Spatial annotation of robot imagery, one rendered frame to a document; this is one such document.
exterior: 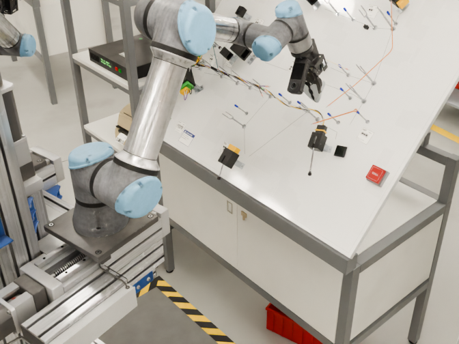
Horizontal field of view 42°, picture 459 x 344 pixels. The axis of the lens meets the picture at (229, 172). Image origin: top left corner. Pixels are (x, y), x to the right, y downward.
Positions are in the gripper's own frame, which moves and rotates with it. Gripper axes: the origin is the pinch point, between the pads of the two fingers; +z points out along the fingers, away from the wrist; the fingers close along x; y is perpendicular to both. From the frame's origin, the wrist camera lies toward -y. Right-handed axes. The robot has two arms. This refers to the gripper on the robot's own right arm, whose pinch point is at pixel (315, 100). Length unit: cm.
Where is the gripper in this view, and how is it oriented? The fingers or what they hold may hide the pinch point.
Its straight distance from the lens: 197.8
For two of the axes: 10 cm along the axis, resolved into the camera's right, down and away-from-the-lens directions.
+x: -7.6, -1.9, 6.3
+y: 5.4, -7.1, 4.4
